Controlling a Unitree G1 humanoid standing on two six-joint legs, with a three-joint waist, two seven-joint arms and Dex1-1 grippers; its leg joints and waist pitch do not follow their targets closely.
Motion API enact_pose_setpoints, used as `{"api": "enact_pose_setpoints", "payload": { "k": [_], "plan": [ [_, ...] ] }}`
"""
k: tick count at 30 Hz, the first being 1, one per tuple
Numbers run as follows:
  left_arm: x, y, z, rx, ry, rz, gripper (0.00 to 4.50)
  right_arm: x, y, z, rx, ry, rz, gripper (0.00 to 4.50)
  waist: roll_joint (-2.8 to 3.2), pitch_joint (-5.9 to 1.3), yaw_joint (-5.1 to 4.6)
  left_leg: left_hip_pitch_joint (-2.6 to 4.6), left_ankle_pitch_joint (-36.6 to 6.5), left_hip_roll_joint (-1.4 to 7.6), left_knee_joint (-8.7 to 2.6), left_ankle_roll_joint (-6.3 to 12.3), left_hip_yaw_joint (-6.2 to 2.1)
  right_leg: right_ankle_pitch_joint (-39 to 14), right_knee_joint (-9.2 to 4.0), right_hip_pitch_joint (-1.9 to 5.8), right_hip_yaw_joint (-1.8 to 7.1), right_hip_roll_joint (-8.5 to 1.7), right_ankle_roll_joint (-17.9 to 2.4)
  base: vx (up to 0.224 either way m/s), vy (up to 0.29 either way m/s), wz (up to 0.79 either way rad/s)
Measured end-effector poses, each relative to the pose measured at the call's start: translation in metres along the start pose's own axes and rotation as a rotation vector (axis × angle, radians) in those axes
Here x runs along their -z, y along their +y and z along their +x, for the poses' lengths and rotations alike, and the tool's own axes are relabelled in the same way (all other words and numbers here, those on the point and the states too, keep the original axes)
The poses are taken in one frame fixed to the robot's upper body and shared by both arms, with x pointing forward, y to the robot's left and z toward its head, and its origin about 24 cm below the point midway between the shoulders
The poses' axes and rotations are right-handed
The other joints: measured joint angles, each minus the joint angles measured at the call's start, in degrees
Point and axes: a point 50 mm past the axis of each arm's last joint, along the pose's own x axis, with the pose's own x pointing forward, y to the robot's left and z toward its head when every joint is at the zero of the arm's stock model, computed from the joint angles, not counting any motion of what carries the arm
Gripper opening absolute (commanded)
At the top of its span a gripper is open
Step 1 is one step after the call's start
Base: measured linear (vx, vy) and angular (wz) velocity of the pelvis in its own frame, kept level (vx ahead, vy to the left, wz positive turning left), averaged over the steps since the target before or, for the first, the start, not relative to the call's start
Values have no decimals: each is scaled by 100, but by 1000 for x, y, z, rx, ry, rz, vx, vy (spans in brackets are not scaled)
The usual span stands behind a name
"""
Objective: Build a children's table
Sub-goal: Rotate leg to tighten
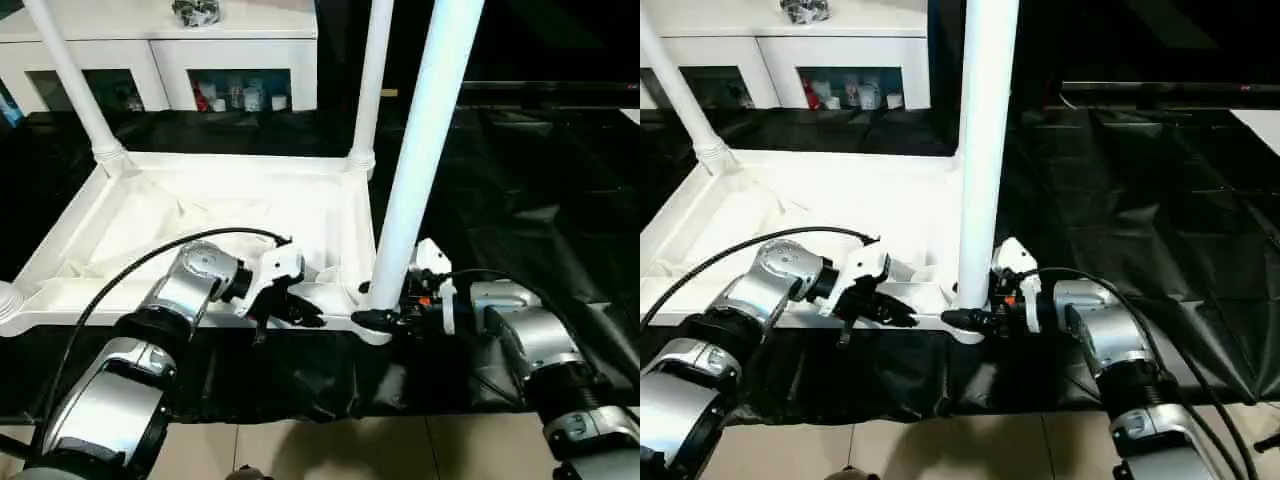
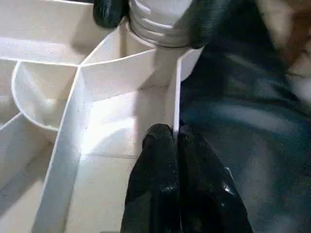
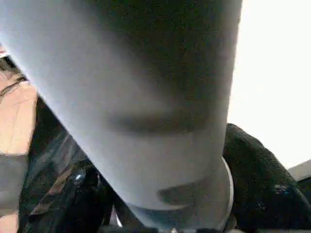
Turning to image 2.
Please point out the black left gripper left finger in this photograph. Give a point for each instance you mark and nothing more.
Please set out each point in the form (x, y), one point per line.
(155, 174)

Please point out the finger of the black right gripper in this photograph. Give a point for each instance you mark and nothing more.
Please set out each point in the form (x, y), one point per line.
(109, 14)
(201, 21)

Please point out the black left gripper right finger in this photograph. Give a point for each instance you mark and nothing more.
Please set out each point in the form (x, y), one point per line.
(209, 189)

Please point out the white plastic table leg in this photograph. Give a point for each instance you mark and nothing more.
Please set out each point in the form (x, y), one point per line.
(158, 21)

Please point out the white plastic table top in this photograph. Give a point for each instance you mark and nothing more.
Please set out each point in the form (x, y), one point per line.
(97, 109)

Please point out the black plastic mat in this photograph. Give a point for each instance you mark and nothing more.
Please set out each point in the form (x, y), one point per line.
(243, 121)

